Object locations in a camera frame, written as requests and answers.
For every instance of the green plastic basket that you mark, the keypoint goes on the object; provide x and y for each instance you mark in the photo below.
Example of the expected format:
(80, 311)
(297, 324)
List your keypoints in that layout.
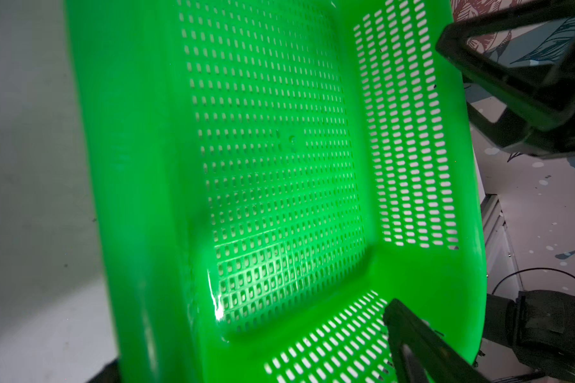
(268, 176)

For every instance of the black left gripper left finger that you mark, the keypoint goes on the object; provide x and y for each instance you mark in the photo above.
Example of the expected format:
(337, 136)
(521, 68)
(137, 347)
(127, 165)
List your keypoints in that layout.
(418, 354)

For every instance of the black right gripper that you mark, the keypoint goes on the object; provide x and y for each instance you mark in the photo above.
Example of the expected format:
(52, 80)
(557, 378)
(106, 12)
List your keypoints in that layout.
(539, 326)

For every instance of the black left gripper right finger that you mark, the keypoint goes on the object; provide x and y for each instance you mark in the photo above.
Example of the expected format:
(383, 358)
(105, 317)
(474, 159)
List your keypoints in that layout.
(539, 119)

